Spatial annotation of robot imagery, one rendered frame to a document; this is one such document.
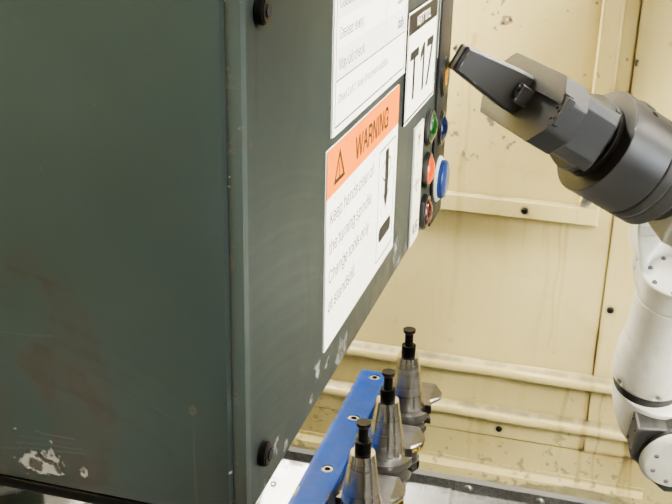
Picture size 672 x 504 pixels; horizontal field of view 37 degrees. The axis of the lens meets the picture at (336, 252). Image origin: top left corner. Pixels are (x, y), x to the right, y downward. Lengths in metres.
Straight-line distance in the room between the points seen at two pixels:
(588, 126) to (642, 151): 0.05
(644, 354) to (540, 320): 0.64
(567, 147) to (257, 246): 0.42
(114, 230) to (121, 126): 0.04
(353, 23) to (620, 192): 0.37
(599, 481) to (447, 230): 0.49
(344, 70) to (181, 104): 0.14
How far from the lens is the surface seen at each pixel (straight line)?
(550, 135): 0.75
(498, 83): 0.78
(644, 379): 0.99
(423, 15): 0.67
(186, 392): 0.41
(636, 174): 0.81
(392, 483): 1.14
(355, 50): 0.51
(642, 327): 0.96
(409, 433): 1.22
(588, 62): 1.48
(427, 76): 0.70
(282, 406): 0.46
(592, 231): 1.55
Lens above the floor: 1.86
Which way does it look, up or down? 22 degrees down
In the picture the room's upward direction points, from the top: 1 degrees clockwise
